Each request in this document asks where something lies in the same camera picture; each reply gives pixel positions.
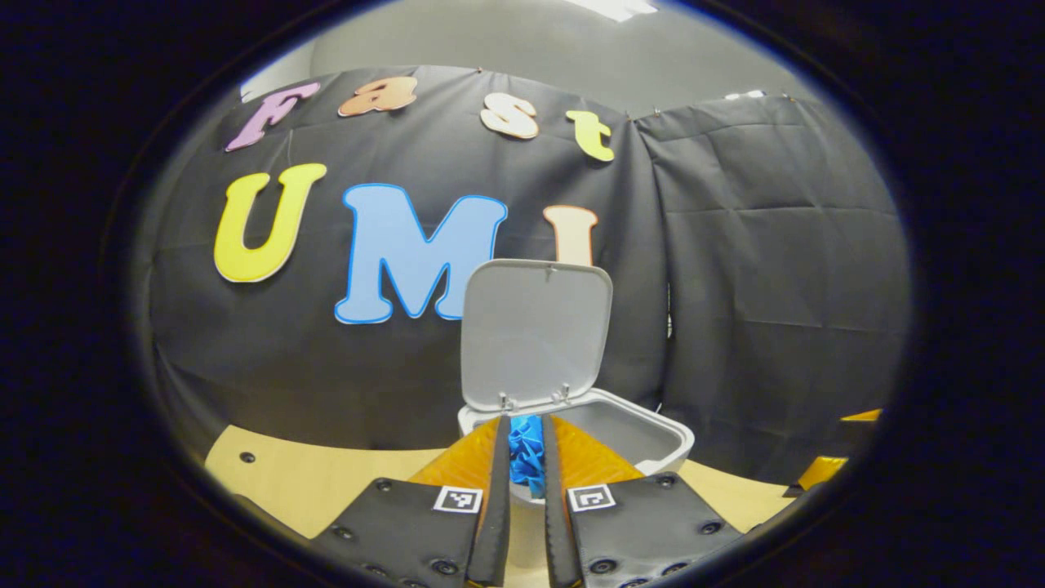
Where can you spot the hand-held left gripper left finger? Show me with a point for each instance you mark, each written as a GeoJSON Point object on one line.
{"type": "Point", "coordinates": [494, 523]}

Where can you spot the wooden desktop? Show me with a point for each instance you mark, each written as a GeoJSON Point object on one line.
{"type": "Point", "coordinates": [294, 482]}

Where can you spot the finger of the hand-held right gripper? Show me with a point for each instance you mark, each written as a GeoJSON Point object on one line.
{"type": "Point", "coordinates": [820, 474]}
{"type": "Point", "coordinates": [864, 416]}

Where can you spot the white desktop garbage bin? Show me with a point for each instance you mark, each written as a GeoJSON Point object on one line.
{"type": "Point", "coordinates": [535, 335]}

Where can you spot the blue paper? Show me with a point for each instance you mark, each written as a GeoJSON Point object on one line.
{"type": "Point", "coordinates": [526, 457]}

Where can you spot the small ceiling light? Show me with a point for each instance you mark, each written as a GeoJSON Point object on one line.
{"type": "Point", "coordinates": [744, 95]}

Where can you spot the long ceiling light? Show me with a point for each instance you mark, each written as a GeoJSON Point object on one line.
{"type": "Point", "coordinates": [616, 6]}

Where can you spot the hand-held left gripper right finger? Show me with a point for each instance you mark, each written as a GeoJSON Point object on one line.
{"type": "Point", "coordinates": [558, 523]}

